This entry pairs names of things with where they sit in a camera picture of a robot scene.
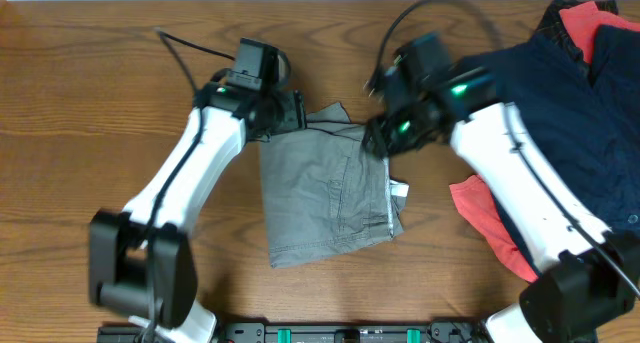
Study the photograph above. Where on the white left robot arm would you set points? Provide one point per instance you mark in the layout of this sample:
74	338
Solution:
140	259

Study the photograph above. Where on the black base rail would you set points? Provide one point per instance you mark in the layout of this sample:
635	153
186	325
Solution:
256	332

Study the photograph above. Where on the dark navy shirt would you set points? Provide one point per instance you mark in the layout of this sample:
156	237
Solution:
583	116

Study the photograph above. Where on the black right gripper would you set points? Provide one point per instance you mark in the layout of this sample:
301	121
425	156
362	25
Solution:
378	132

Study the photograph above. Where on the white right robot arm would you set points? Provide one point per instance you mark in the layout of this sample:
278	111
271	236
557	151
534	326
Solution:
589	275

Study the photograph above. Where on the dark plaid garment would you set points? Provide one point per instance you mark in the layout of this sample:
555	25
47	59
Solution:
572	25

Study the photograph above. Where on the grey shorts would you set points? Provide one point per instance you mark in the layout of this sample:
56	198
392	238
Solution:
323	195

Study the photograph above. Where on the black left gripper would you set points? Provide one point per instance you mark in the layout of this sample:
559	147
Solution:
294	119

